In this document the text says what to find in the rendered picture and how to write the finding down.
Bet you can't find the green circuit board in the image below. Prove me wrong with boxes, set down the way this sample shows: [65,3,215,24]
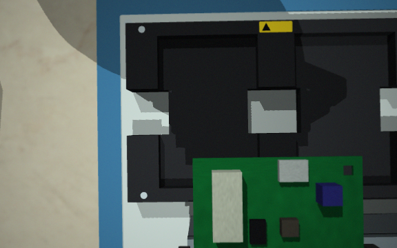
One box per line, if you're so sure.
[192,156,364,248]

